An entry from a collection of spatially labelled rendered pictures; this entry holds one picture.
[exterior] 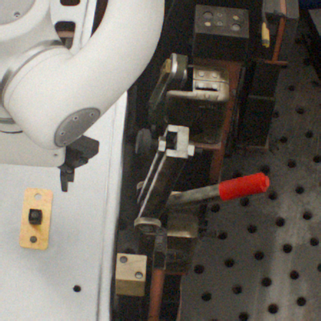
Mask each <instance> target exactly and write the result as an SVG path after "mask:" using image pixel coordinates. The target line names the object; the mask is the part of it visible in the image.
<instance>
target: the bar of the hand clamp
mask: <svg viewBox="0 0 321 321"><path fill-rule="evenodd" d="M188 131H189V129H188V127H183V126H176V125H168V126H167V128H166V131H165V133H164V135H163V136H161V135H160V136H159V139H158V140H152V133H149V129H145V128H142V130H141V131H138V136H137V141H136V147H135V153H137V154H138V157H139V158H144V157H145V155H147V154H148V153H149V150H150V149H153V150H157V153H156V155H155V159H154V161H153V164H152V166H151V168H150V170H149V171H148V175H147V178H146V180H145V183H144V184H143V187H142V190H141V192H140V195H139V197H138V205H139V206H140V203H141V201H143V200H145V201H144V203H143V206H142V208H141V210H140V213H139V215H138V218H141V217H148V218H154V219H157V220H159V218H160V216H161V213H162V211H163V209H164V207H165V205H166V202H167V200H168V197H169V196H170V194H171V193H172V191H173V188H174V186H175V184H176V182H177V180H178V178H179V175H180V173H181V171H182V169H183V167H184V165H185V162H186V160H190V161H191V160H192V158H193V156H194V155H196V156H197V157H201V154H202V147H198V146H195V144H194V141H189V140H188Z"/></svg>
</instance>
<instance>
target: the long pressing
mask: <svg viewBox="0 0 321 321"><path fill-rule="evenodd" d="M99 6H100V0H80V4H78V5H76V6H63V5H61V0H50V7H51V12H50V13H51V18H52V23H53V26H54V28H56V25H57V24H58V23H60V22H64V21H69V22H72V23H75V24H76V27H75V32H74V38H73V43H72V47H71V48H70V49H69V51H70V52H71V53H72V54H73V55H74V56H75V55H76V54H77V53H78V52H79V51H80V50H81V49H82V48H83V47H84V46H85V45H86V43H87V42H88V41H89V39H90V38H91V37H92V36H93V35H94V33H95V27H96V22H97V18H98V12H99ZM129 108H130V91H129V89H128V90H127V91H126V92H125V93H124V94H123V95H122V97H121V98H120V99H119V100H118V101H117V102H116V103H115V104H114V105H113V106H112V107H110V108H109V109H108V110H107V111H106V112H105V114H104V115H103V116H102V117H101V118H100V119H99V120H97V122H96V123H95V124H94V125H93V126H92V127H91V128H89V129H88V130H87V131H86V132H85V133H84V134H83V135H86V136H87V137H90V138H93V139H95V140H98V141H100V149H99V153H98V154H97V155H95V157H94V158H92V159H89V163H88V164H86V165H83V166H81V167H79V168H76V169H75V179H74V182H69V186H68V192H63V191H62V190H61V184H60V177H59V174H60V169H58V168H57V167H54V168H43V167H33V166H15V165H7V164H0V321H112V311H113V303H114V299H113V296H114V288H115V268H116V259H117V252H118V249H117V244H118V229H119V221H120V205H121V202H120V197H121V189H122V181H123V165H124V157H125V141H126V133H127V131H128V116H129ZM28 187H30V188H42V189H48V190H51V191H52V193H53V197H52V212H51V217H50V223H49V225H50V228H49V238H48V241H49V243H48V247H47V248H46V249H45V250H36V249H28V248H22V247H20V246H19V235H20V229H21V227H20V225H21V217H22V213H21V212H22V207H23V202H24V190H25V189H26V188H28ZM74 286H79V287H81V290H80V292H75V291H74V290H73V287H74Z"/></svg>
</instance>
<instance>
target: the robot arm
mask: <svg viewBox="0 0 321 321"><path fill-rule="evenodd" d="M50 12H51V7H50V0H0V164H7V165H15V166H33V167H43V168H54V167H57V168H58V169H60V174H59V177H60V184H61V190H62V191H63V192H68V186H69V182H74V179H75V169H76V168H79V167H81V166H83V165H86V164H88V163H89V159H92V158H94V157H95V155H97V154H98V153H99V149H100V141H98V140H95V139H93V138H90V137H87V136H86V135H83V134H84V133H85V132H86V131H87V130H88V129H89V128H91V127H92V126H93V125H94V124H95V123H96V122H97V120H99V119H100V118H101V117H102V116H103V115H104V114H105V112H106V111H107V110H108V109H109V108H110V107H112V106H113V105H114V104H115V103H116V102H117V101H118V100H119V99H120V98H121V97H122V95H123V94H124V93H125V92H126V91H127V90H128V89H129V88H130V86H131V85H132V84H133V83H134V81H136V80H137V79H138V78H139V76H140V75H141V74H142V73H143V71H144V69H145V68H146V67H147V65H148V63H149V61H150V59H151V57H152V56H153V53H154V51H155V48H156V46H157V44H158V40H159V37H160V35H161V29H162V26H163V15H164V0H108V4H107V8H106V10H105V14H104V17H103V18H102V21H101V23H100V25H99V27H98V28H97V31H96V32H95V33H94V35H93V36H92V37H91V38H90V39H89V41H88V42H87V43H86V45H85V46H84V47H83V48H82V49H81V50H80V51H79V52H78V53H77V54H76V55H75V56H74V55H73V54H72V53H71V52H70V51H69V50H68V49H67V48H66V46H65V45H64V44H63V42H62V41H61V39H60V38H59V37H58V34H57V33H56V31H55V28H54V26H53V23H52V18H51V13H50Z"/></svg>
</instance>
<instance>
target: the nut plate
mask: <svg viewBox="0 0 321 321"><path fill-rule="evenodd" d="M37 194H40V195H41V196H42V198H41V199H40V200H36V199H35V198H34V197H35V196H36V195H37ZM52 197H53V193H52V191H51V190H48V189H42V188H30V187H28V188H26V189H25V190H24V202H23V207H22V212H21V213H22V217H21V225H20V227H21V229H20V235H19V246H20V247H22V248H28V249H36V250H45V249H46V248H47V247H48V243H49V241H48V238H49V228H50V225H49V223H50V217H51V212H52ZM33 212H36V213H37V215H38V217H37V218H34V217H32V213H33ZM32 236H35V237H37V242H36V243H31V242H30V239H31V237H32Z"/></svg>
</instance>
